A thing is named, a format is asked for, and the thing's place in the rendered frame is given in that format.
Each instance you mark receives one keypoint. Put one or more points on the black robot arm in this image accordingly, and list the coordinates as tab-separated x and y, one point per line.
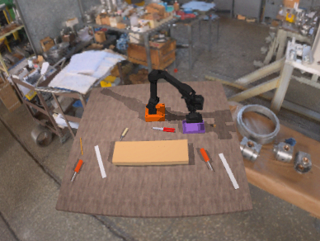
183	88

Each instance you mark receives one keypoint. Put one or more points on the orange-handled awl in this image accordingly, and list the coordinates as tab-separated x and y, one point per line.
78	166
205	155

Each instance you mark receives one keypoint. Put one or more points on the white flat strip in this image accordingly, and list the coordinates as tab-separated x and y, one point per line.
100	161
229	171

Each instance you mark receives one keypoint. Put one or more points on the tan flat panel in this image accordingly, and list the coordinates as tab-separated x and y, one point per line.
162	152

